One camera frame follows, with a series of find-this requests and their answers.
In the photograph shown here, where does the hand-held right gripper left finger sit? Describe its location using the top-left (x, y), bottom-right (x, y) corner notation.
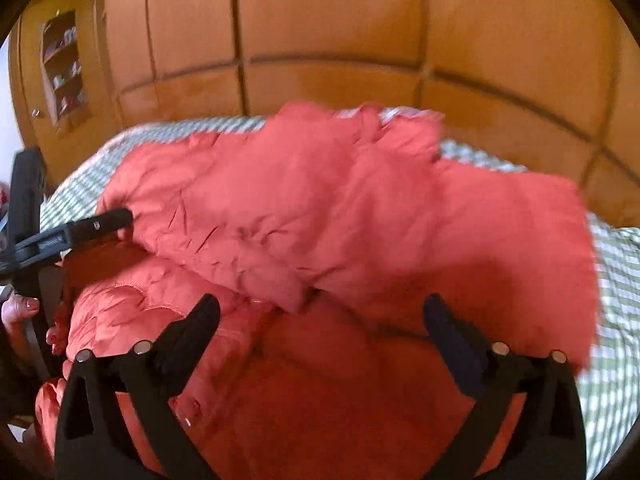
top-left (54, 293), bottom-right (221, 480)

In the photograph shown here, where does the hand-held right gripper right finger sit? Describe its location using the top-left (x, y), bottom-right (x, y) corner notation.
top-left (423, 293), bottom-right (587, 480)

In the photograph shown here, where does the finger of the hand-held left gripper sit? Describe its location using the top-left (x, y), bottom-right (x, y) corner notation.
top-left (39, 208), bottom-right (135, 264)

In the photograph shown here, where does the red puffer jacket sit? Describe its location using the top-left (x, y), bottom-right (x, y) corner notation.
top-left (34, 101), bottom-right (601, 480)

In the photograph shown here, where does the person's left hand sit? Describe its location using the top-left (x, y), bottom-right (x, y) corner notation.
top-left (0, 295), bottom-right (74, 380)

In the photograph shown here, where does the wardrobe shelf with small items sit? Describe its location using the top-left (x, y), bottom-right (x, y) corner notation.
top-left (40, 10), bottom-right (92, 128)

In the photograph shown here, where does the green checked bed cover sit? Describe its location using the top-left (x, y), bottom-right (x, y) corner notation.
top-left (37, 105), bottom-right (640, 480)

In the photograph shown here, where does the wooden wardrobe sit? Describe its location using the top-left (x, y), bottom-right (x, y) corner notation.
top-left (7, 0), bottom-right (640, 231)

